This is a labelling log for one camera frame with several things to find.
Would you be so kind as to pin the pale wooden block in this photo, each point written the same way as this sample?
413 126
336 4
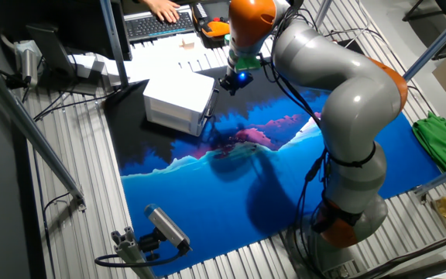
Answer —
187 43

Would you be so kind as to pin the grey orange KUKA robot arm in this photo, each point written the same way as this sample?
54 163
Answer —
354 97

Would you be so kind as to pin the aluminium profile camera mount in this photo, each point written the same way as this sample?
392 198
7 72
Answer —
130 252

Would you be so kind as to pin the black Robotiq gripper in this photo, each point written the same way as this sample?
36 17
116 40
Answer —
241 79

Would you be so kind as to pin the green cloth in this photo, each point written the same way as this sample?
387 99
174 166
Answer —
445 147

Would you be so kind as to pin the grey camera with blue end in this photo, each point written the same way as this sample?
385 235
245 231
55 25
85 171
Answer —
167 226

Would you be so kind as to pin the silver camera on bracket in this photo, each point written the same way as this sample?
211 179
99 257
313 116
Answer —
29 66

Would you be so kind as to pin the orange black teach pendant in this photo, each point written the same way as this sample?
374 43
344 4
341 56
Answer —
215 27

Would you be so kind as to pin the aluminium frame beam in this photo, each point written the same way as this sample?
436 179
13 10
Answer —
440 40
445 176

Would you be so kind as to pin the aluminium diagonal strut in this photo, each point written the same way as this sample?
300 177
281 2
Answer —
37 139

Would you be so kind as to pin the bare person hand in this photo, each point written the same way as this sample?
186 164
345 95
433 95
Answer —
165 9

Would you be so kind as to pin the black computer keyboard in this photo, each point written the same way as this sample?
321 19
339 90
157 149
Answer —
149 29

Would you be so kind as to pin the blue landscape print mat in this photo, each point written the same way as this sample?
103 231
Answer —
207 201

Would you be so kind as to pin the white box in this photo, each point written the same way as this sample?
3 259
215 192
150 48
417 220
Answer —
85 66

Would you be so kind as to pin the aluminium frame post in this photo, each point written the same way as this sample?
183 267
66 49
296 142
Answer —
114 46
323 7

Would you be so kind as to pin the white drawer cabinet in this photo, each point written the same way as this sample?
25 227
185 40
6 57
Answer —
176 95

